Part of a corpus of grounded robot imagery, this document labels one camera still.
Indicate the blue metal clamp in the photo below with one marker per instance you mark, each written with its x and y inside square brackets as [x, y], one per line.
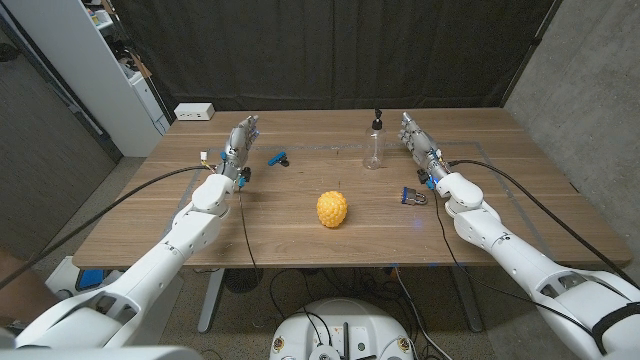
[411, 196]

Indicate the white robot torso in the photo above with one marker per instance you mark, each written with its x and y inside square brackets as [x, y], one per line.
[100, 354]

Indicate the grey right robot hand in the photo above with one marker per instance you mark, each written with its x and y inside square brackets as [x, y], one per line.
[425, 147]

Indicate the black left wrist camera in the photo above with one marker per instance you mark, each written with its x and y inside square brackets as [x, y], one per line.
[244, 177]

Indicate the white cabinet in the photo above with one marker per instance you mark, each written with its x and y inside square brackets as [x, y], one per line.
[85, 75]

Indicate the clear pump dispenser bottle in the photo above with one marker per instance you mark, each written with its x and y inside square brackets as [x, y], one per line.
[376, 125]

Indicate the black round fan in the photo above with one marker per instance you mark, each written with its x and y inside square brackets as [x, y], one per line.
[242, 281]

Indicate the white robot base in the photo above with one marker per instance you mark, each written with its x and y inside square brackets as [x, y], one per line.
[340, 325]

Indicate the grey table leg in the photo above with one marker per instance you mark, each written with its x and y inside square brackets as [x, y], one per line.
[210, 300]
[467, 300]

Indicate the blue black floor device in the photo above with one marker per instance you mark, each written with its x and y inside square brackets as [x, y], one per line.
[91, 279]

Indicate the yellow bumpy toy orange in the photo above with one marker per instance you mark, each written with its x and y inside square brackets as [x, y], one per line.
[332, 209]

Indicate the white power strip box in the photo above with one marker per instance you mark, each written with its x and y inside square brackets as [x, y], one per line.
[194, 111]

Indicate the blue clip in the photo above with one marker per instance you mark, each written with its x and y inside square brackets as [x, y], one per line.
[276, 159]

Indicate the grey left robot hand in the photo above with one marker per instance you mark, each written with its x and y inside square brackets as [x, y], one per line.
[241, 145]

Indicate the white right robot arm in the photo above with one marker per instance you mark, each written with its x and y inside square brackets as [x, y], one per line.
[510, 250]

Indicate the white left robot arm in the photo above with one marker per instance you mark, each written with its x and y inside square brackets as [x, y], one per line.
[195, 230]

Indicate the person's leg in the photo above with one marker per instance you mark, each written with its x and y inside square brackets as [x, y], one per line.
[25, 290]

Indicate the black curtain frame pole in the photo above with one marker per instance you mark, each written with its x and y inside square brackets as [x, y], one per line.
[532, 47]

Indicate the black fabric curtain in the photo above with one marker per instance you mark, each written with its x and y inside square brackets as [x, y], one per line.
[325, 50]

